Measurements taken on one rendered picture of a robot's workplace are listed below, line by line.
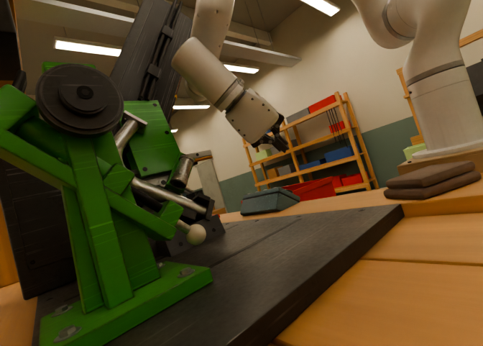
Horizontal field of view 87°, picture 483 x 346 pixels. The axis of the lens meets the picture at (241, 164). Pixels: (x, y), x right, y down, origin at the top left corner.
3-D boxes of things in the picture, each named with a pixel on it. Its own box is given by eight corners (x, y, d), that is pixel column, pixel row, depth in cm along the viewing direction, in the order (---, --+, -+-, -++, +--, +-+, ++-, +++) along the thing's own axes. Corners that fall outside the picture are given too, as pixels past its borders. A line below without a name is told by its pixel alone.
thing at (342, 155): (371, 195, 500) (336, 90, 514) (262, 212, 716) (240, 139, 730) (380, 188, 537) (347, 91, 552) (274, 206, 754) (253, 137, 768)
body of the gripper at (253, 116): (247, 80, 61) (279, 111, 64) (220, 111, 65) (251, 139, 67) (246, 83, 55) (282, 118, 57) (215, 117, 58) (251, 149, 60)
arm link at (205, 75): (209, 110, 63) (218, 99, 54) (167, 71, 60) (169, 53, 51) (230, 86, 65) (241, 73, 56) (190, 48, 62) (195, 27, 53)
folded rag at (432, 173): (423, 201, 34) (416, 179, 34) (383, 198, 41) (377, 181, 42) (485, 179, 35) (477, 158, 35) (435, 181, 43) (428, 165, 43)
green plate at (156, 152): (176, 181, 69) (150, 118, 74) (187, 166, 63) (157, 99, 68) (133, 191, 62) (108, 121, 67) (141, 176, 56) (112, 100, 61)
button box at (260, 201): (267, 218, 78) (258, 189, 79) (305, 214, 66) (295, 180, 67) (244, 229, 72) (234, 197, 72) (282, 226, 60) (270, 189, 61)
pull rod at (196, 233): (202, 240, 36) (191, 201, 37) (212, 240, 34) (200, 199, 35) (166, 257, 33) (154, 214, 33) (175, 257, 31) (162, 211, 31)
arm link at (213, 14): (193, -7, 70) (178, 99, 67) (205, -58, 54) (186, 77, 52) (225, 3, 72) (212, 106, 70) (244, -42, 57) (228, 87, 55)
